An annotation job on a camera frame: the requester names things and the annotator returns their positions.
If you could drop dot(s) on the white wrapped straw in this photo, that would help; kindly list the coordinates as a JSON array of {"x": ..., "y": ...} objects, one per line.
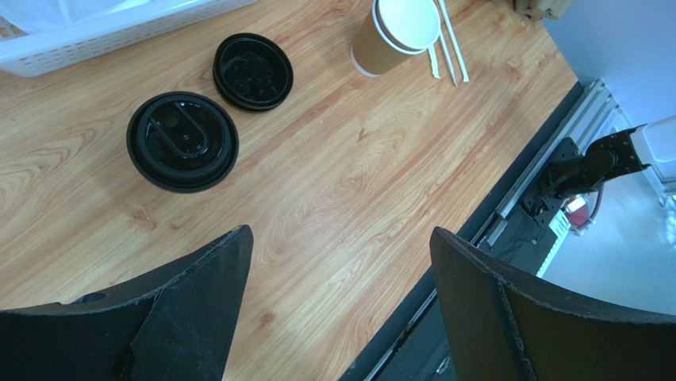
[
  {"x": 454, "y": 42},
  {"x": 447, "y": 57},
  {"x": 433, "y": 62}
]

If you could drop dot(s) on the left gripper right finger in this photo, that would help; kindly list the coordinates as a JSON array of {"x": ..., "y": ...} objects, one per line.
[{"x": 503, "y": 323}]

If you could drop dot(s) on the black lid on table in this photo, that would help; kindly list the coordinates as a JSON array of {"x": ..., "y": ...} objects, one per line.
[{"x": 252, "y": 73}]

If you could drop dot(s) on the white plastic basket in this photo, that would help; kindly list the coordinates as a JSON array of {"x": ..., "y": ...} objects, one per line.
[{"x": 38, "y": 53}]

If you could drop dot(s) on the brown cardboard cup carrier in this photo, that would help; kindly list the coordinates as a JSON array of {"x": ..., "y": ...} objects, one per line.
[{"x": 539, "y": 9}]

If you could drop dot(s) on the white wrapped straw right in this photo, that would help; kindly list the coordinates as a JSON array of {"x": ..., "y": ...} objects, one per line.
[{"x": 454, "y": 42}]

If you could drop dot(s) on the paper coffee cup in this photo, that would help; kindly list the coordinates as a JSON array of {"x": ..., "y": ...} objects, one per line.
[{"x": 392, "y": 32}]

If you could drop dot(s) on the black coffee cup lid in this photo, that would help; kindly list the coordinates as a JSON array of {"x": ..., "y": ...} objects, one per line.
[{"x": 182, "y": 142}]

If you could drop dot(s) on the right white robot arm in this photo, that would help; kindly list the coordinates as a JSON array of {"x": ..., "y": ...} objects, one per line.
[{"x": 615, "y": 155}]

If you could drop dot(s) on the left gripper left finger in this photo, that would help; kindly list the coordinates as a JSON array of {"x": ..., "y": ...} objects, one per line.
[{"x": 176, "y": 322}]

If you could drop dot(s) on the white cloth in basket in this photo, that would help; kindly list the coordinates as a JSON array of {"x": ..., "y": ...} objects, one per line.
[{"x": 40, "y": 15}]

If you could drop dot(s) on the white wrapped straw middle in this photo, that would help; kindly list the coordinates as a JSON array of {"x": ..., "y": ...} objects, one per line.
[{"x": 447, "y": 57}]

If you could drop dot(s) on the white wrapped straw left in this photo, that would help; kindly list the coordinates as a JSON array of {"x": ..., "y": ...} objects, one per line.
[{"x": 433, "y": 62}]

